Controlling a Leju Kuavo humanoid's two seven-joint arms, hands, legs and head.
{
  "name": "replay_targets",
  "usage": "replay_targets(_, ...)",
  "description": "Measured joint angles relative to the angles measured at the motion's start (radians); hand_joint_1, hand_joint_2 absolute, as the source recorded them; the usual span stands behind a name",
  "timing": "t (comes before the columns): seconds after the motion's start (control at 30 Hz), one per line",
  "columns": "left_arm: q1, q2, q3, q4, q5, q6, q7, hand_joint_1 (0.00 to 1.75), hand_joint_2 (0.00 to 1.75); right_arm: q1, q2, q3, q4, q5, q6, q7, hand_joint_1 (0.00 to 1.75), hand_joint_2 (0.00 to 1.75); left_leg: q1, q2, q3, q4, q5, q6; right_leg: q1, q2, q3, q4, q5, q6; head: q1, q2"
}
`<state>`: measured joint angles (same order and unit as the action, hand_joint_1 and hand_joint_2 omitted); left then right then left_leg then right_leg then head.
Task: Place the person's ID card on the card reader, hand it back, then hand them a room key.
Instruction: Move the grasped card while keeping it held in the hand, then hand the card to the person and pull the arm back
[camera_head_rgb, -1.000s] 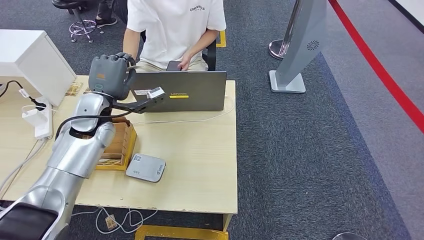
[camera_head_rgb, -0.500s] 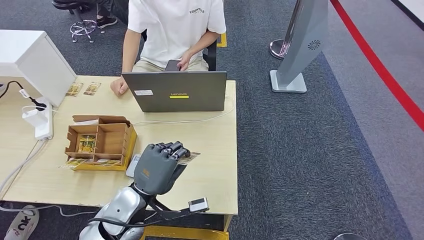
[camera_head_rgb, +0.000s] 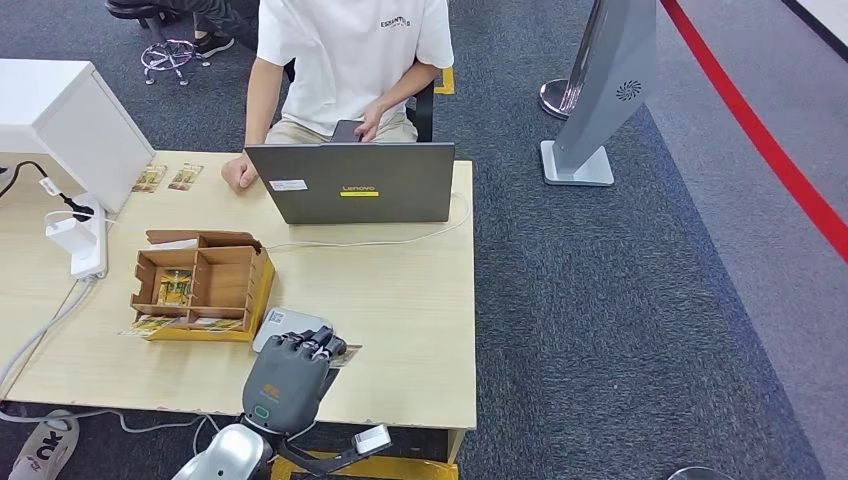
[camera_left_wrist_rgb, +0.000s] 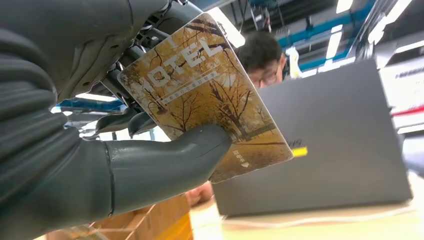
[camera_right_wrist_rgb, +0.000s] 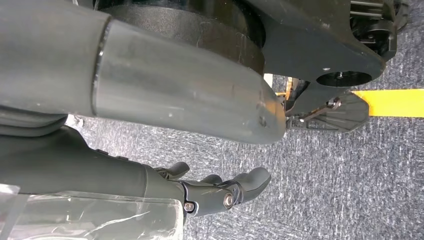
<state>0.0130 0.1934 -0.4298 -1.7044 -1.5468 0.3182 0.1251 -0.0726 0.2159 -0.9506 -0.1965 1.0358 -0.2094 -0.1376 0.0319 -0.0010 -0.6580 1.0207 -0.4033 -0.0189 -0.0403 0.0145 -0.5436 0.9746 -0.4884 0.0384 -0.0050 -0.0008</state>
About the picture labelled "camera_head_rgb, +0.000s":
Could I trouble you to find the white cabinet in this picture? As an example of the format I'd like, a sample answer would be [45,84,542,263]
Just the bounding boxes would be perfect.
[0,58,156,215]

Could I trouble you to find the white shoe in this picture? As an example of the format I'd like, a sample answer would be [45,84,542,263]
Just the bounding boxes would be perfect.
[6,409,81,480]

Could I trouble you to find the white power cable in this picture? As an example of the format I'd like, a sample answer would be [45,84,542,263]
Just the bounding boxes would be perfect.
[0,274,101,399]

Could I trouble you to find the person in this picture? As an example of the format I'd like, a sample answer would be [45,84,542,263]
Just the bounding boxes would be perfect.
[221,0,457,195]
[155,0,261,60]

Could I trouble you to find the grey card reader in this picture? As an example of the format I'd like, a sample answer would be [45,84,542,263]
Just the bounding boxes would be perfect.
[251,307,334,354]

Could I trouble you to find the grey standing kiosk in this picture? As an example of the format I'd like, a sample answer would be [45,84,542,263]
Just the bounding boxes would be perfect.
[539,0,658,187]

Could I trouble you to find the yellow floor tape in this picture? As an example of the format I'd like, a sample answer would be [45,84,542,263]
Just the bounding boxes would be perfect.
[270,451,460,480]

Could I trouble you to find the patterned room key card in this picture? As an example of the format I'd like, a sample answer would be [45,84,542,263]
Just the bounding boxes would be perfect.
[117,313,181,338]
[131,164,168,194]
[168,162,205,193]
[156,268,195,307]
[187,317,245,332]

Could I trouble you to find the dark smartphone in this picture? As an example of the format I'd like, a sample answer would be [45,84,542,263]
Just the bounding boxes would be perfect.
[329,119,364,144]

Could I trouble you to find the person's right hand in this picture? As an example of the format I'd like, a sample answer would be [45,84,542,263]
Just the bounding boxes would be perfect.
[221,155,260,195]

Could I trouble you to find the person's left hand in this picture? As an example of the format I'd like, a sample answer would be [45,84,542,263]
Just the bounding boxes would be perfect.
[354,99,387,144]

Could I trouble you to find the brown divided cardboard box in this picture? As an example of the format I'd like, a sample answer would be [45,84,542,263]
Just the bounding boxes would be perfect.
[129,229,277,344]

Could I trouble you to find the black plug with cable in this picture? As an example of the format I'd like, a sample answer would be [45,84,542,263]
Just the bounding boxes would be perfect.
[0,160,95,223]

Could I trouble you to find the white floor cable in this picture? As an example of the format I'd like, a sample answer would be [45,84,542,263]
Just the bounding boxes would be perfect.
[0,405,223,458]

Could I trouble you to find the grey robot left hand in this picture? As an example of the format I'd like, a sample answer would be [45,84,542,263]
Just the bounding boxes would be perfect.
[241,325,348,437]

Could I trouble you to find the grey Lenovo laptop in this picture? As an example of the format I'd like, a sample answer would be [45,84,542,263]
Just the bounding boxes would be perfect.
[244,141,458,226]

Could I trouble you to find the person's hand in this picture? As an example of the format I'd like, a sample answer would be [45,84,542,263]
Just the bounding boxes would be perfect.
[221,155,260,195]
[354,99,387,144]

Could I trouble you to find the white power strip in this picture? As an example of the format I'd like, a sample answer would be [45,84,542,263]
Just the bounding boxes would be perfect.
[69,193,109,280]

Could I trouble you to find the chrome base black stool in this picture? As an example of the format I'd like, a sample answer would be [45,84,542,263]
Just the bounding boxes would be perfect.
[104,0,201,87]

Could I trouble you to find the ID card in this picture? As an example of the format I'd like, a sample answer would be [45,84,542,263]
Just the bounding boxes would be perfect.
[329,343,364,370]

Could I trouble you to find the black office chair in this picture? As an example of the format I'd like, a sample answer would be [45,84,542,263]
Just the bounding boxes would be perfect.
[283,58,436,144]

